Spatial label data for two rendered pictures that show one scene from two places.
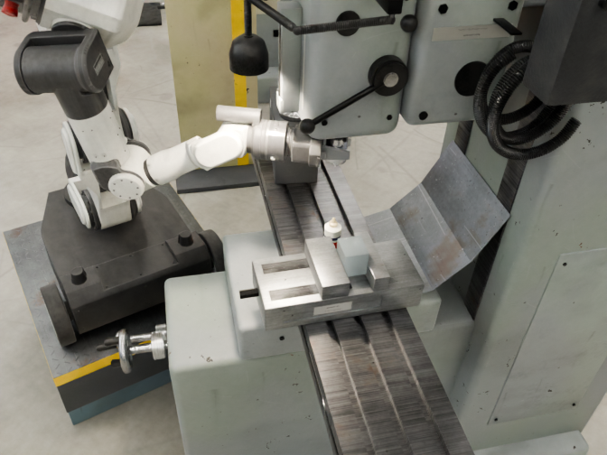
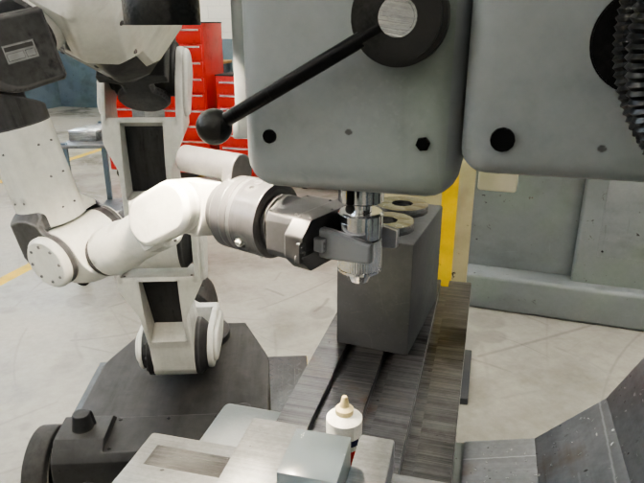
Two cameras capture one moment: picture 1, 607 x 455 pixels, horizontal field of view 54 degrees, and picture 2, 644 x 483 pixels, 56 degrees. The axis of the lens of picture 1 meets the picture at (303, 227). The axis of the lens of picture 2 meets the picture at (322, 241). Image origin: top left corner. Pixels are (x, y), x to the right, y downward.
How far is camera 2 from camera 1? 81 cm
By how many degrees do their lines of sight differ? 32
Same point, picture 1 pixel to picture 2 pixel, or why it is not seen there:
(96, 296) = (87, 457)
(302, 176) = (380, 337)
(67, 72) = not seen: outside the picture
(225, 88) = not seen: hidden behind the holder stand
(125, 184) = (43, 256)
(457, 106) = (606, 124)
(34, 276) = not seen: hidden behind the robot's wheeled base
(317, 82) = (250, 34)
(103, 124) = (20, 149)
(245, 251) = (235, 436)
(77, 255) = (117, 400)
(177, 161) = (120, 233)
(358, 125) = (347, 153)
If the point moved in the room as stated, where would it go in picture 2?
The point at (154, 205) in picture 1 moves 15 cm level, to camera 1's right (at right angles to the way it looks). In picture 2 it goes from (247, 367) to (294, 382)
